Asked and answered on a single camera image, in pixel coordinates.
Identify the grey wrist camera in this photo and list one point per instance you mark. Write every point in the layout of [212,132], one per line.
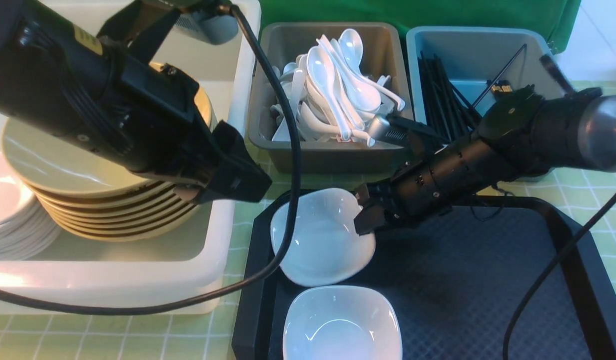
[382,130]
[210,28]

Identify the blue-grey plastic chopstick bin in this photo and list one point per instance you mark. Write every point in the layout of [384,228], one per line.
[473,55]

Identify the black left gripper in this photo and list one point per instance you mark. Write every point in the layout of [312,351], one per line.
[150,119]

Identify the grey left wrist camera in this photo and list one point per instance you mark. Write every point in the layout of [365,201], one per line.
[210,28]

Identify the large white plastic tub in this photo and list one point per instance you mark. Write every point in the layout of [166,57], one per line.
[185,262]

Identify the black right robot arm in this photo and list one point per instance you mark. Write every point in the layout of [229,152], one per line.
[521,135]

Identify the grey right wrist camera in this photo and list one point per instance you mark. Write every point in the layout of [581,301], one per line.
[382,130]

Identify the black plastic serving tray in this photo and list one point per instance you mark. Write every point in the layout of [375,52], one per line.
[455,281]

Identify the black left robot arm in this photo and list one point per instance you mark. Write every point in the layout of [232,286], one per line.
[51,73]

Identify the green checkered tablecloth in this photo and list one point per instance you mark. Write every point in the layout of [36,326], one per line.
[578,193]

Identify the stack of beige noodle bowls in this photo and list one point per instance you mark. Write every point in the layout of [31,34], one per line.
[87,195]

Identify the pile of black chopsticks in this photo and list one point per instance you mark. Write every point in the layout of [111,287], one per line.
[448,111]

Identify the green cloth backdrop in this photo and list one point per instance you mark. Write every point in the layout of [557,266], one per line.
[552,19]

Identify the pile of white soup spoons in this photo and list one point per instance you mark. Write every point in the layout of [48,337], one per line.
[331,99]

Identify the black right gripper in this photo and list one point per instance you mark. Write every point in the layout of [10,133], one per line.
[431,185]

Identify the stack of white plates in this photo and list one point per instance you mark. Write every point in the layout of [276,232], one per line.
[26,228]

